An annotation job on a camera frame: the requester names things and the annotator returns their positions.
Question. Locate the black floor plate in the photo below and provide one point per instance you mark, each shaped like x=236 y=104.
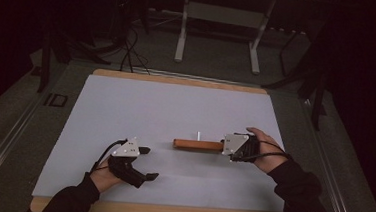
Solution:
x=56 y=100

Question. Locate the white metal desk frame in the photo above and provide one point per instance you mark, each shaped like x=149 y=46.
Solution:
x=184 y=35

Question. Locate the brown wooden board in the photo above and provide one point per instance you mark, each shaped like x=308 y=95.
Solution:
x=198 y=145

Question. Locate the person's left hand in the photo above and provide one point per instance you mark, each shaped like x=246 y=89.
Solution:
x=102 y=178

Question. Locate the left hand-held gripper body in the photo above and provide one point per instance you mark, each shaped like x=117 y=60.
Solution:
x=126 y=150

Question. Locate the small white pin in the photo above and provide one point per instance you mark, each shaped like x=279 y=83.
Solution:
x=198 y=136

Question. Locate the black metal stand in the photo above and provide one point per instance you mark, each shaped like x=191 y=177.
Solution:
x=45 y=66
x=317 y=95

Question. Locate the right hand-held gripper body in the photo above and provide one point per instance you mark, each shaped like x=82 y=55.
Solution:
x=235 y=143

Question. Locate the metal floor rail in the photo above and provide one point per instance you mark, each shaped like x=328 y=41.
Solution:
x=2 y=146
x=333 y=153

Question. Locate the person's right hand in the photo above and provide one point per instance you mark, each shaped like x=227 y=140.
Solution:
x=269 y=155

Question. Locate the white table mat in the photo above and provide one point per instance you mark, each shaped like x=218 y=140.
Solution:
x=175 y=108

